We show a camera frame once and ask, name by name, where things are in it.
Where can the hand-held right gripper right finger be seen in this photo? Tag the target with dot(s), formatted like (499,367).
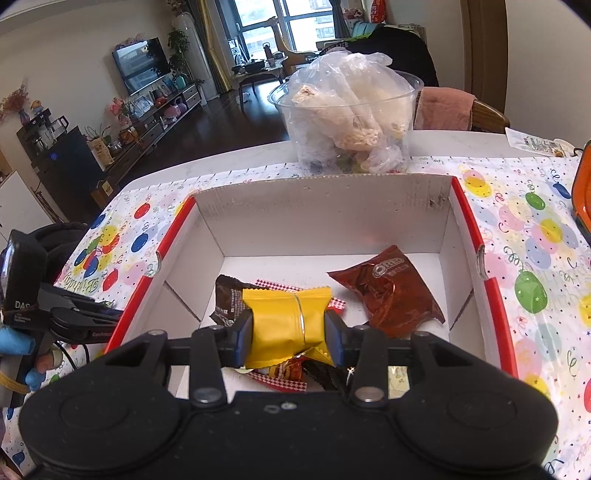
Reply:
(333,342)

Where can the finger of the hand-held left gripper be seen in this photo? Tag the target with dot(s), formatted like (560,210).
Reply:
(60,300)
(87,327)

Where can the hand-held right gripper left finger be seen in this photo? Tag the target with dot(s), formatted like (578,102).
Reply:
(242,340)

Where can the yellow snack packet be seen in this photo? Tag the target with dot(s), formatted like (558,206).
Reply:
(281,323)

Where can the large brown snack packet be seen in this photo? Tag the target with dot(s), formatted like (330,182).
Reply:
(388,295)

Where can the red white cardboard box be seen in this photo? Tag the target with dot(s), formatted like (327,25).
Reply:
(323,217)

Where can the person's left hand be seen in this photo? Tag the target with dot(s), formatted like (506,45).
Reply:
(16,341)

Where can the small dark brown snack packet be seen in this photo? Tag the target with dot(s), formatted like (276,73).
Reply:
(228,300)

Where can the red snack packet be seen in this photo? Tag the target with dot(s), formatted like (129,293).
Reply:
(288,371)

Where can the dark seat back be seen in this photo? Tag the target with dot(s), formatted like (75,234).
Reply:
(64,244)

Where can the black cabinet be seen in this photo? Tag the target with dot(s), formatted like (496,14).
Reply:
(64,170)

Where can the dried flower bouquet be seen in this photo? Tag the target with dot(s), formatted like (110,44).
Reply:
(14,99)

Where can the clear plastic tub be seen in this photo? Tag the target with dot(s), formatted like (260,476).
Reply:
(304,157)

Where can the television cabinet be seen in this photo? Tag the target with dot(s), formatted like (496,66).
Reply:
(147,134)

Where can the pink toy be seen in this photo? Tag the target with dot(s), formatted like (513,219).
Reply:
(175,111)

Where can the balloon print tablecloth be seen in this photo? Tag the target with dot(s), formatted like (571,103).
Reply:
(531,240)

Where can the clear bag of rice crackers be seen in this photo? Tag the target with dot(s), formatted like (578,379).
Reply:
(351,101)

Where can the flat screen television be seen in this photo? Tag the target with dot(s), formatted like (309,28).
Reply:
(141,67)

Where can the pink cloth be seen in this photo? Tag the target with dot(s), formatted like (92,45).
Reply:
(443,108)

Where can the wooden coffee table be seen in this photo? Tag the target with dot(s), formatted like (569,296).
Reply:
(256,74)

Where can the wooden chair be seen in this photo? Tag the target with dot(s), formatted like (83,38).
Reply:
(489,117)

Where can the green house plant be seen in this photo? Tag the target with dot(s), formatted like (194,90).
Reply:
(182,50)

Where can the white snack packet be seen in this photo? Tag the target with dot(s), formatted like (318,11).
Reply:
(531,142)

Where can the white standing air conditioner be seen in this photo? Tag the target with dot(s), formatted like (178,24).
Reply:
(191,50)

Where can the light wooden armchair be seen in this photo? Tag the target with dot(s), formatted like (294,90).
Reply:
(291,50)

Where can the orange green tissue box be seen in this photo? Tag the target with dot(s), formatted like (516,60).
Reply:
(582,184)

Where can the black blanket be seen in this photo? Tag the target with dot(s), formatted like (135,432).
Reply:
(401,50)

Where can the teal cushion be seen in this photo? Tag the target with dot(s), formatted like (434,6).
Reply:
(364,30)

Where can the brown wooden door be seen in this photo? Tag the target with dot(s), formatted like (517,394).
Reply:
(485,55)

